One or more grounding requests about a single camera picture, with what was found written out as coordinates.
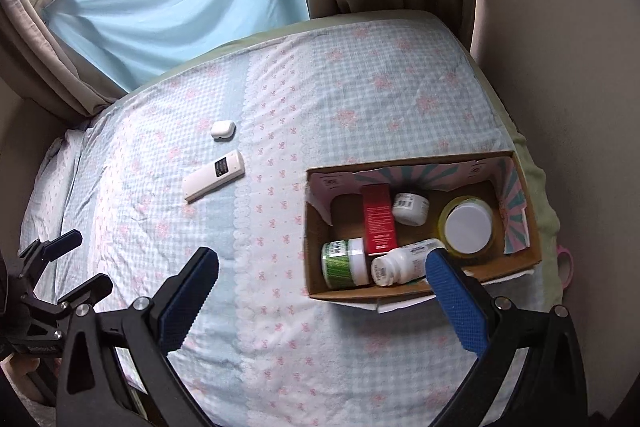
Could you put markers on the pink carton box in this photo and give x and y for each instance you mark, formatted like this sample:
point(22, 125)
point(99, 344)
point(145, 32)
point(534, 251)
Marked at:
point(380, 219)

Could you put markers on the green label jar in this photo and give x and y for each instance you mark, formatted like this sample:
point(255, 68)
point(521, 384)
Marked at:
point(342, 264)

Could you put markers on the white remote control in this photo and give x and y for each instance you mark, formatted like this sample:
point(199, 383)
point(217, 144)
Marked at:
point(214, 175)

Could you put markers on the white pill bottle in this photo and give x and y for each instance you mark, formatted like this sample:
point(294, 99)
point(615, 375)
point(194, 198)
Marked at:
point(405, 264)

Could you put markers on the yellow tape roll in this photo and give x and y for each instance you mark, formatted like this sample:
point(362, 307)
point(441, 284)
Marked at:
point(444, 217)

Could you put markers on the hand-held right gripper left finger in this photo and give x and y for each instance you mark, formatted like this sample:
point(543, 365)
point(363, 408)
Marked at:
point(187, 299)

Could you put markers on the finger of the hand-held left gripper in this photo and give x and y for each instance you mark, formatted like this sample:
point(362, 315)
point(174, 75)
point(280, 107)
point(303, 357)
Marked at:
point(52, 249)
point(82, 289)

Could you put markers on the pink plastic object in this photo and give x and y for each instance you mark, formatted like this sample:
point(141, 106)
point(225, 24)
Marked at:
point(564, 264)

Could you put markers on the small black-lid cream jar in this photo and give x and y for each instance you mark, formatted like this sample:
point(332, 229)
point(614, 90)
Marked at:
point(410, 208)

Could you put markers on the cardboard box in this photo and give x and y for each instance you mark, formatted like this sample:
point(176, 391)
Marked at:
point(520, 264)

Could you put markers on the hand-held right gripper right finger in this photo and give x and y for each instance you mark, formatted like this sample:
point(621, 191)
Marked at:
point(457, 302)

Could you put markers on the white earbuds case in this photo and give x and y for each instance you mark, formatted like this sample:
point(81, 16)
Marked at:
point(222, 130)

